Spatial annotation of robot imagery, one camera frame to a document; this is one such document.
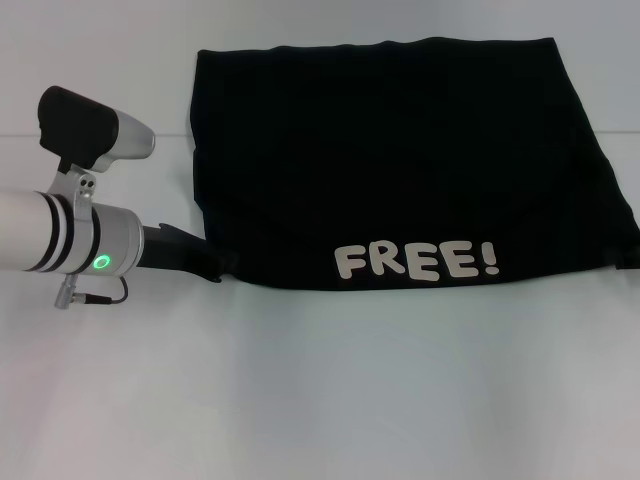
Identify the black shirt with FREE print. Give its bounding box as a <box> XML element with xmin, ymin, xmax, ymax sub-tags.
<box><xmin>192</xmin><ymin>35</ymin><xmax>640</xmax><ymax>294</ymax></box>

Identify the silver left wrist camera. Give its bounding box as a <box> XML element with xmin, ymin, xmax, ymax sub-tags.
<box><xmin>36</xmin><ymin>85</ymin><xmax>157</xmax><ymax>211</ymax></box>

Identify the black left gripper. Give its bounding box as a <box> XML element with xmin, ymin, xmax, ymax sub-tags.
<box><xmin>138</xmin><ymin>222</ymin><xmax>242</xmax><ymax>285</ymax></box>

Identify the left arm cable with plug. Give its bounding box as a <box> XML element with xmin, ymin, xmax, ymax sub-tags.
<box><xmin>53</xmin><ymin>273</ymin><xmax>130</xmax><ymax>310</ymax></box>

